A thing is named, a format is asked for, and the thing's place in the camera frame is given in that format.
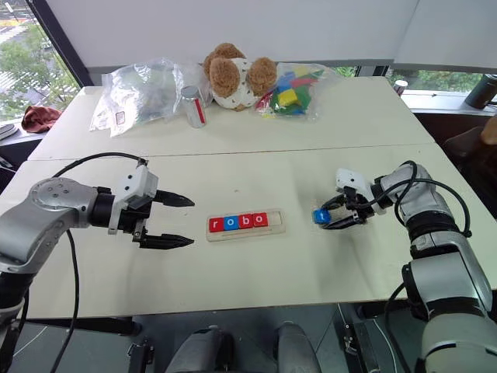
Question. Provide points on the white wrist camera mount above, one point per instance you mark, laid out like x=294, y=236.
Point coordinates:
x=137, y=182
x=349, y=178

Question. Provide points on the red letter tile o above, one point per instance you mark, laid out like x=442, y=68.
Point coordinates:
x=259, y=220

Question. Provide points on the dark green tumbler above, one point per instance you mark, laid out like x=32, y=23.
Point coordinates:
x=480, y=92

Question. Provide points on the small white can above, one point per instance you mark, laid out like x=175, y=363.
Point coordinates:
x=400, y=87

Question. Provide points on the clear plastic bag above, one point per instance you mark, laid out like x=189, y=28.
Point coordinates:
x=136, y=97

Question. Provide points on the silver can with red stripe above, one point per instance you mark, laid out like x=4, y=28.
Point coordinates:
x=193, y=110

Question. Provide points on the blue letter tile o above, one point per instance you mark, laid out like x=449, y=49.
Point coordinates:
x=231, y=223

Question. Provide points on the black table leg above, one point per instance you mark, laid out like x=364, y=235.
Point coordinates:
x=361, y=342

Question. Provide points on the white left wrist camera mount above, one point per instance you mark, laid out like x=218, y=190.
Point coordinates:
x=137, y=182

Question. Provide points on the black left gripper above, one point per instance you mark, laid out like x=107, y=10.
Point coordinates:
x=134, y=221

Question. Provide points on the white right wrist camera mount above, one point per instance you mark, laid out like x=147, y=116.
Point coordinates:
x=349, y=178

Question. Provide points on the black table frame bar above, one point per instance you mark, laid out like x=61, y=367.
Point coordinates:
x=85, y=325

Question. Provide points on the red letter tile r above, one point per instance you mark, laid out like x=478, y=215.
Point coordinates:
x=216, y=224

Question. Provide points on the black chair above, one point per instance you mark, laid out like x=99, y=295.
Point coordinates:
x=470, y=155

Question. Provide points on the person's bare forearm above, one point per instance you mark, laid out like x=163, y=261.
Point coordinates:
x=490, y=132

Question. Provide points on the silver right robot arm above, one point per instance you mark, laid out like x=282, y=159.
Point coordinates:
x=446, y=272

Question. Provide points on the white flat object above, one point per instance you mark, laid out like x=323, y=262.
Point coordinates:
x=7, y=131

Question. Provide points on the red letter tile b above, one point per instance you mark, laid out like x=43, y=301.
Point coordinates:
x=245, y=221

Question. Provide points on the blue letter tile t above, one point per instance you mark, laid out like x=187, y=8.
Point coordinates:
x=321, y=216

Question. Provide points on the brown white plush toy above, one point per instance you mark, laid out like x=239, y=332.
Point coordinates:
x=233, y=81

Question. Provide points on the wooden letter tray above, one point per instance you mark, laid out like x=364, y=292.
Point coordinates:
x=277, y=225

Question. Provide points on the red-brown cloth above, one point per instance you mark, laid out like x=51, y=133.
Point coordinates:
x=40, y=118

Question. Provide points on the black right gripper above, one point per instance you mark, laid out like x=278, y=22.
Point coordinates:
x=361, y=208

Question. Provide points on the dark rounded shape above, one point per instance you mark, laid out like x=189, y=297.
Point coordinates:
x=200, y=351
x=297, y=349

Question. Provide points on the plastic bag of coloured blocks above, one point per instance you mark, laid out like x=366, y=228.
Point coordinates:
x=291, y=95

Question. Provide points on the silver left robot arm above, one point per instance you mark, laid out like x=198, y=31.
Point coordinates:
x=46, y=217

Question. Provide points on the black window frame post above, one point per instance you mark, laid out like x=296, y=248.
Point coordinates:
x=62, y=39

